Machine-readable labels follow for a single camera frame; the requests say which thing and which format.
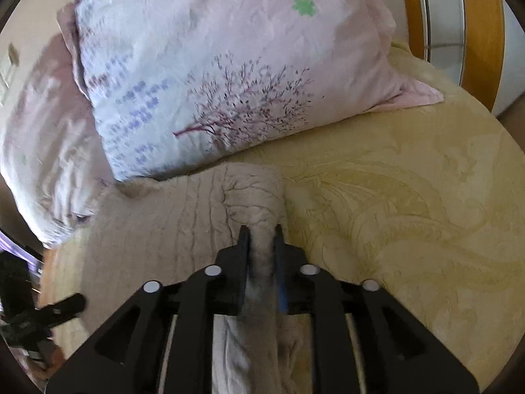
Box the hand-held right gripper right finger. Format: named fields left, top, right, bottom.
left=273, top=224, right=481, bottom=394

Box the pink floral pillow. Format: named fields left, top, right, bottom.
left=0, top=33, right=105, bottom=249

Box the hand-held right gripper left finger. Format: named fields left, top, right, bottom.
left=44, top=225, right=252, bottom=394

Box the wooden headboard with glass panels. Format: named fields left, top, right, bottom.
left=396, top=0, right=525, bottom=118

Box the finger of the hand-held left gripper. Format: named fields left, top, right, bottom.
left=36, top=293, right=87, bottom=330

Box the beige cable knit sweater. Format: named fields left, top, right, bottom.
left=82, top=163, right=313, bottom=394

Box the yellow patterned bedspread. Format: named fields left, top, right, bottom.
left=43, top=40, right=525, bottom=394

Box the tree print pillow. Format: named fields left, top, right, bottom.
left=56, top=0, right=446, bottom=183

